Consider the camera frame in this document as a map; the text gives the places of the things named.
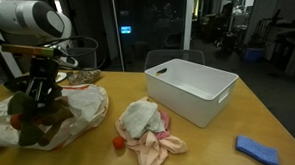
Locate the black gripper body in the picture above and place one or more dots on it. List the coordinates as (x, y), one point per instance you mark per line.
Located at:
(43, 72)

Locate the white round plate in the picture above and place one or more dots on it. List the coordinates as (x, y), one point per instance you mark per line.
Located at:
(61, 76)

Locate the hot pink cloth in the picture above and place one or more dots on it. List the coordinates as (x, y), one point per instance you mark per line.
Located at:
(164, 125)

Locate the brown green plush toy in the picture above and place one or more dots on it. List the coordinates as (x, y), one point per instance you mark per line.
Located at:
(29, 126)

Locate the lit blue screen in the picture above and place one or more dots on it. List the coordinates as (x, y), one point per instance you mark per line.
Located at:
(125, 29)

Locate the crumpled clear plastic wrap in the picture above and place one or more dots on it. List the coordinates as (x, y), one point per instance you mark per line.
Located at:
(84, 76)

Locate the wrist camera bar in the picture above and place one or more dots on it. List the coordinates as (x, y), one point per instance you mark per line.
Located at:
(29, 50)

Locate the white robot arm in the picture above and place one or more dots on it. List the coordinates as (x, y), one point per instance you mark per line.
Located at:
(24, 17)

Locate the orange ball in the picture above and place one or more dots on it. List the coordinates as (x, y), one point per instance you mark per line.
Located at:
(15, 121)

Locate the blue round bucket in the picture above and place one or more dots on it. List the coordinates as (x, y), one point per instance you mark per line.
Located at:
(253, 54)

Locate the white orange plastic bag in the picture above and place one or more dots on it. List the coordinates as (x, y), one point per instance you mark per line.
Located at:
(81, 105)

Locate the small red ball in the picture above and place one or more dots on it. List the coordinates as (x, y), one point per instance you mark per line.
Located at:
(118, 142)

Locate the white knitted towel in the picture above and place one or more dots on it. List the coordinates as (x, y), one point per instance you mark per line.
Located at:
(140, 118)

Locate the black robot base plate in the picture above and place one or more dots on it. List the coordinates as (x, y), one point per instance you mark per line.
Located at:
(15, 83)

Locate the blue cleaning cloth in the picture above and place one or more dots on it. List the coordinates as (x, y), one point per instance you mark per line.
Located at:
(257, 150)

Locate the light pink cloth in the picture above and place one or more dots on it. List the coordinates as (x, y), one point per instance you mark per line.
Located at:
(153, 147)

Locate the white plastic storage bin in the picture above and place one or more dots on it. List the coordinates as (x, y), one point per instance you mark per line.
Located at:
(191, 87)

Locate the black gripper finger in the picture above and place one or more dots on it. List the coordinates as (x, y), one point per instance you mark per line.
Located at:
(41, 101)
(57, 91)

